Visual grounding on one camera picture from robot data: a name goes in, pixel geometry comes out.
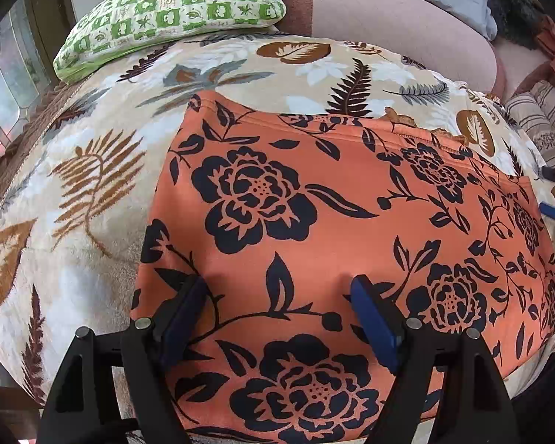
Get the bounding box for green white checkered pillow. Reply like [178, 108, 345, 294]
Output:
[53, 0, 286, 84]

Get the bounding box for pink quilted bolster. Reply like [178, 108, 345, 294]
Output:
[277, 0, 506, 97]

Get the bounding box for brown wooden window frame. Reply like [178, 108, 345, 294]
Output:
[0, 0, 76, 159]

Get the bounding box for beige leaf print blanket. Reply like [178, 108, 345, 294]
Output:
[0, 33, 555, 403]

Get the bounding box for dark furry cloth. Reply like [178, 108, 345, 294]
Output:
[487, 0, 544, 50]

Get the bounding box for striped beige cushion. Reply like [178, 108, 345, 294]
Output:
[505, 80, 555, 167]

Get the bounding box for orange black floral garment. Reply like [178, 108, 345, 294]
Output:
[132, 91, 555, 443]

